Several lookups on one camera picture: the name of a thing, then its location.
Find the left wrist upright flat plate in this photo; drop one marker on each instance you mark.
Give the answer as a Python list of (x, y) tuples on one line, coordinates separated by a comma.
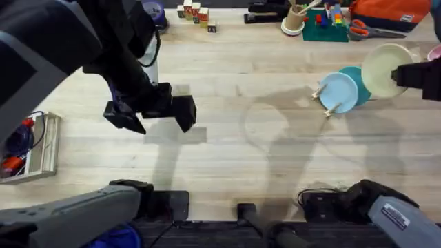
[(151, 65)]

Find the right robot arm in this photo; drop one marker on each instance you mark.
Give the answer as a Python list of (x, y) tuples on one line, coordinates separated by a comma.
[(396, 213)]

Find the green board with toy blocks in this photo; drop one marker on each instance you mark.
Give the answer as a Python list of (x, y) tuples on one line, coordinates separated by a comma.
[(325, 29)]

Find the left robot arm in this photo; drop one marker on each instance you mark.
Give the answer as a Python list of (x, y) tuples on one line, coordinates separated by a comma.
[(51, 38)]

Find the black stapler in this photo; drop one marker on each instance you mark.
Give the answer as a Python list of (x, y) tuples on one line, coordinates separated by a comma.
[(265, 12)]

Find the pink plate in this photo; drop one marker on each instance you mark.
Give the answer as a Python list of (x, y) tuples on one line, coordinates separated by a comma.
[(435, 53)]

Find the paper cup with wooden utensils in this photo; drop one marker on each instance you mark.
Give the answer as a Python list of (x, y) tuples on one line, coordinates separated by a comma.
[(294, 19)]

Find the wooden toy blocks row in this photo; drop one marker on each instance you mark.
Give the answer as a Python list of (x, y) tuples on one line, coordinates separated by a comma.
[(200, 15)]

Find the purple round container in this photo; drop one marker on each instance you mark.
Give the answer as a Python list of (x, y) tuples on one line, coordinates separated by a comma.
[(156, 12)]

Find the blue bag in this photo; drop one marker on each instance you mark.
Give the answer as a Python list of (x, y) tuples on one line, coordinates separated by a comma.
[(115, 238)]

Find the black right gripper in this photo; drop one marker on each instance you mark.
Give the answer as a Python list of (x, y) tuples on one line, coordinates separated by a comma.
[(433, 81)]

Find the black rail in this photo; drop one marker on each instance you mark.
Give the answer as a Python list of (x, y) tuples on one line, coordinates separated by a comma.
[(213, 236)]

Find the teal plate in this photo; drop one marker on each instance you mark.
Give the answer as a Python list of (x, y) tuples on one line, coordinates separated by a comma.
[(361, 84)]

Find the light blue plate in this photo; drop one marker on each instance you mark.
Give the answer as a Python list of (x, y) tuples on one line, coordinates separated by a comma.
[(339, 93)]

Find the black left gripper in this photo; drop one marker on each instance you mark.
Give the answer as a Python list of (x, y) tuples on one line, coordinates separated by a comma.
[(132, 91)]

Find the cream plate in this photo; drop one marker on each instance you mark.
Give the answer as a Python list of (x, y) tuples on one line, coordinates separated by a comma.
[(379, 70)]

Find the wooden box with tools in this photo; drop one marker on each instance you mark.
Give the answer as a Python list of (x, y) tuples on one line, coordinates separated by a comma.
[(34, 148)]

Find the black stand pole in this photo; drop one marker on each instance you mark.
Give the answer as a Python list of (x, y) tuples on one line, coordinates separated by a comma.
[(262, 224)]

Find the orange and black bag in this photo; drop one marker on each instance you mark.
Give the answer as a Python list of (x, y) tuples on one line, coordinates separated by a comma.
[(389, 12)]

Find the small wooden peg rack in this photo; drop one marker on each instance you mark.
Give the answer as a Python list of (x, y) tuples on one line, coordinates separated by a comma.
[(331, 110)]

